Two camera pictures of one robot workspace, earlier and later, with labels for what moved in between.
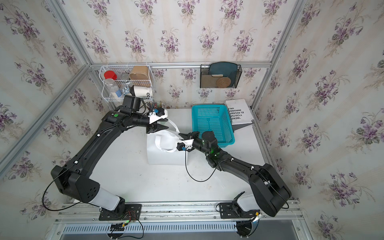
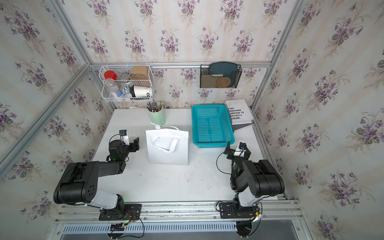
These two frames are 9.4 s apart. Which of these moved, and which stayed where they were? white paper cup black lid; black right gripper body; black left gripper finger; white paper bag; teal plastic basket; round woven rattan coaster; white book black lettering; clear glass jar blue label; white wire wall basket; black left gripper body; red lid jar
Moved: black right gripper body; black left gripper body; black left gripper finger
Stayed: teal plastic basket; white paper bag; white paper cup black lid; clear glass jar blue label; white book black lettering; red lid jar; round woven rattan coaster; white wire wall basket
